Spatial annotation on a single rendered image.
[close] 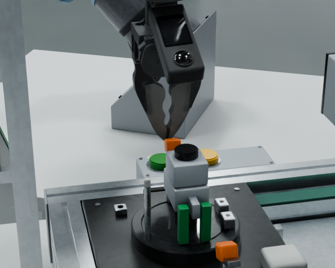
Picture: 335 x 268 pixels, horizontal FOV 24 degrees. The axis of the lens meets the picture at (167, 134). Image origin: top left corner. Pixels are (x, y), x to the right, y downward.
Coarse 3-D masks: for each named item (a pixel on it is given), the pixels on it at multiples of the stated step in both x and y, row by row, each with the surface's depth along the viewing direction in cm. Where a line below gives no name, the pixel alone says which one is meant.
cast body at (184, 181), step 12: (180, 144) 96; (168, 156) 95; (180, 156) 94; (192, 156) 94; (168, 168) 96; (180, 168) 93; (192, 168) 93; (204, 168) 93; (168, 180) 96; (180, 180) 93; (192, 180) 94; (204, 180) 94; (168, 192) 97; (180, 192) 93; (192, 192) 94; (204, 192) 94; (180, 204) 94; (192, 204) 92; (192, 216) 93
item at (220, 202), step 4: (216, 200) 101; (220, 200) 101; (224, 200) 101; (216, 204) 101; (220, 204) 100; (224, 204) 100; (228, 204) 100; (216, 208) 101; (220, 208) 100; (224, 208) 100; (228, 208) 100; (216, 212) 101; (220, 212) 100
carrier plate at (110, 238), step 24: (216, 192) 110; (240, 192) 110; (96, 216) 104; (120, 216) 104; (240, 216) 104; (264, 216) 104; (96, 240) 99; (120, 240) 99; (240, 240) 99; (264, 240) 99; (96, 264) 95; (120, 264) 94; (144, 264) 94; (216, 264) 94
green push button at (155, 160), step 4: (152, 156) 120; (156, 156) 120; (160, 156) 120; (164, 156) 120; (152, 160) 119; (156, 160) 119; (160, 160) 119; (164, 160) 119; (152, 164) 118; (156, 164) 118; (160, 164) 118; (164, 164) 118; (156, 168) 118; (160, 168) 118
